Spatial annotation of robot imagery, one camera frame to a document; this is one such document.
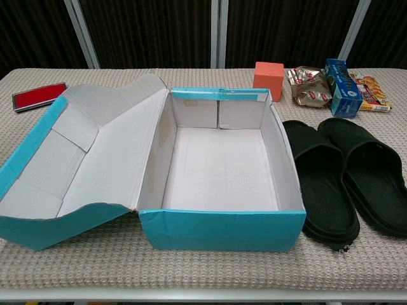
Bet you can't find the black rubber slipper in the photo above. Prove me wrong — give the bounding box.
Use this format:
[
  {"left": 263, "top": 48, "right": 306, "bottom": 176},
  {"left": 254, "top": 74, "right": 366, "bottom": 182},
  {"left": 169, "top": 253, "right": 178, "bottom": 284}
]
[
  {"left": 317, "top": 117, "right": 407, "bottom": 240},
  {"left": 282, "top": 119, "right": 361, "bottom": 254}
]

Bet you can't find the light blue cardboard shoe box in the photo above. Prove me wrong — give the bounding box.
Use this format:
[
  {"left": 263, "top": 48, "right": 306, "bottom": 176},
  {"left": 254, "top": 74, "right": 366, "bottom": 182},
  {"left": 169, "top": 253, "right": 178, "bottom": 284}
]
[{"left": 0, "top": 73, "right": 307, "bottom": 254}]

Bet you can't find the blue cling wrap box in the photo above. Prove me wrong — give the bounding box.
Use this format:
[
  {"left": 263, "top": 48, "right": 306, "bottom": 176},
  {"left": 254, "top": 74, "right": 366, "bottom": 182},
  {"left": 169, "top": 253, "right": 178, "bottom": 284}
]
[{"left": 324, "top": 58, "right": 364, "bottom": 118}]

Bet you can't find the orange foam cube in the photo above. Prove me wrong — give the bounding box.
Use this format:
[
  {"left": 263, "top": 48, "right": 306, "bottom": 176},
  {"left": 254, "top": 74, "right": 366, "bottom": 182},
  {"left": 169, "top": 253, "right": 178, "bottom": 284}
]
[{"left": 252, "top": 62, "right": 284, "bottom": 102}]

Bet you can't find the beige woven tablecloth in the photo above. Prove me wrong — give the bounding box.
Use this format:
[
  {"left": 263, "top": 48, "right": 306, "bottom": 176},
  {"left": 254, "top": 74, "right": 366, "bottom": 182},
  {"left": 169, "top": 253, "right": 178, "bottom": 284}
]
[{"left": 0, "top": 67, "right": 407, "bottom": 292}]

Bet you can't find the gold foil snack bag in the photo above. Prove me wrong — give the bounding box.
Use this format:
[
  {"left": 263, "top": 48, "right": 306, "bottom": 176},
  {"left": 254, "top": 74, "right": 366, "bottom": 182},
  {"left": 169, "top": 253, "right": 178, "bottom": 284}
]
[{"left": 286, "top": 65, "right": 333, "bottom": 109}]

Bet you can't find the dark pleated partition panel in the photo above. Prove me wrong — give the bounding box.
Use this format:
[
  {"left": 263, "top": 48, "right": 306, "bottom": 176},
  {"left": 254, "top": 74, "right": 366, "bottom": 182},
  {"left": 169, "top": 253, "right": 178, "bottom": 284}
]
[
  {"left": 79, "top": 0, "right": 213, "bottom": 69},
  {"left": 348, "top": 0, "right": 407, "bottom": 69},
  {"left": 226, "top": 0, "right": 359, "bottom": 69},
  {"left": 0, "top": 0, "right": 88, "bottom": 77}
]

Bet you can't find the red stamp pad case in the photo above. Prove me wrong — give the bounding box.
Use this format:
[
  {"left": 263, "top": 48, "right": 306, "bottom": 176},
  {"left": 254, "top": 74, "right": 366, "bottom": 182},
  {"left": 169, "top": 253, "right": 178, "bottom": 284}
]
[{"left": 11, "top": 81, "right": 67, "bottom": 113}]

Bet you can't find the yellow orange snack packet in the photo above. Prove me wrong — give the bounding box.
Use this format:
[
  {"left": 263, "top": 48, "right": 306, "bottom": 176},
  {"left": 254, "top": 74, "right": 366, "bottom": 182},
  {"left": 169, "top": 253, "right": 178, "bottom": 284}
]
[{"left": 348, "top": 72, "right": 392, "bottom": 114}]

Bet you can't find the grey metal partition post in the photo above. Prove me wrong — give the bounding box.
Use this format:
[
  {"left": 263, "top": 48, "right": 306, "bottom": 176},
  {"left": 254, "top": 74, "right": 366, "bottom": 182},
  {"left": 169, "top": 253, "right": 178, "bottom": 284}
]
[
  {"left": 210, "top": 0, "right": 229, "bottom": 69},
  {"left": 338, "top": 0, "right": 373, "bottom": 68},
  {"left": 63, "top": 0, "right": 101, "bottom": 69}
]

